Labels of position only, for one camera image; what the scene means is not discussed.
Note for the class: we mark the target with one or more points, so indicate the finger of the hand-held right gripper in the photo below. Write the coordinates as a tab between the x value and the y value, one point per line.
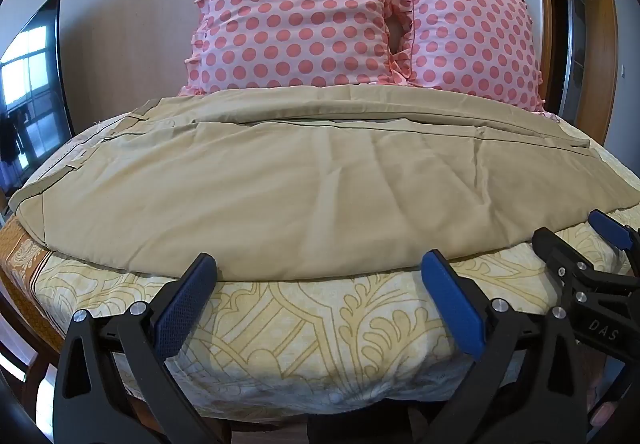
611	228
555	249

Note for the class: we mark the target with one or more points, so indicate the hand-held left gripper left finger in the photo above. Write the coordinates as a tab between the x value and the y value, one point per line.
186	301

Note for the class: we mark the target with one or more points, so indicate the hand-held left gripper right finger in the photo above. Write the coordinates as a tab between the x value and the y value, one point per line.
452	301

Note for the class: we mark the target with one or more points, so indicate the khaki pants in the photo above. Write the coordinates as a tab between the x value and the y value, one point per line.
300	184

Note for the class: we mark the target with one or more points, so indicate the person's right hand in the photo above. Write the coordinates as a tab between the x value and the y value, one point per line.
606	411

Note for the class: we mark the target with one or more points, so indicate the yellow patterned bed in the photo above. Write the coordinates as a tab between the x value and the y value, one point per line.
300	334

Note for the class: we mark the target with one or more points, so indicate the black television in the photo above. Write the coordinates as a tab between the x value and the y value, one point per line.
30	89

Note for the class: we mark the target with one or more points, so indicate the large pink polka-dot pillow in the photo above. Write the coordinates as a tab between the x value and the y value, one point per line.
295	19

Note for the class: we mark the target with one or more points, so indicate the wooden bed frame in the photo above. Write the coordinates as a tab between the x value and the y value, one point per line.
20	339

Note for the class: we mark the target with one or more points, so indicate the wooden door frame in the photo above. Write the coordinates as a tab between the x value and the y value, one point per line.
582	24

